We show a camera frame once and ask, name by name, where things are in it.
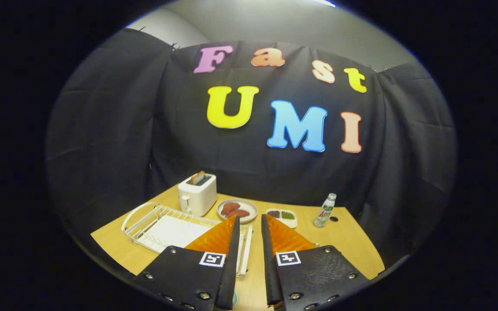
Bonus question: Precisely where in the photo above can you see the white wire dish rack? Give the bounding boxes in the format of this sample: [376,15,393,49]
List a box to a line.
[121,202,254,277]

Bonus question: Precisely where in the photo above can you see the beige round plate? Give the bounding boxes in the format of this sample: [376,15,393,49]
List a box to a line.
[217,199,259,224]

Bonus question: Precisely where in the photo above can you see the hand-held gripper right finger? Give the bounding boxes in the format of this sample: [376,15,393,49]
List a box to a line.
[261,214,370,311]

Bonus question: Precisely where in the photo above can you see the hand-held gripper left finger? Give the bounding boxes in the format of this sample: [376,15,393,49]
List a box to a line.
[133,215,241,311]

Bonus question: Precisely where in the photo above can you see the white divided dish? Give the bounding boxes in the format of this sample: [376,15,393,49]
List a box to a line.
[265,209,298,229]

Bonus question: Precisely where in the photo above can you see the white toaster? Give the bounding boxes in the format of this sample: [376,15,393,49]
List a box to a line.
[177,173,217,217]

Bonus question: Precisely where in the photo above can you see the white drink bottle green label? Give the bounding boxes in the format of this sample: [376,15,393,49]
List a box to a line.
[313,193,337,228]

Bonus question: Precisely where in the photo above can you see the white drip tray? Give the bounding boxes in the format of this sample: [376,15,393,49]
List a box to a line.
[139,215,215,253]

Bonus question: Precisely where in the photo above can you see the black backdrop cloth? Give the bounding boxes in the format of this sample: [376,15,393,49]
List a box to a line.
[46,28,457,268]

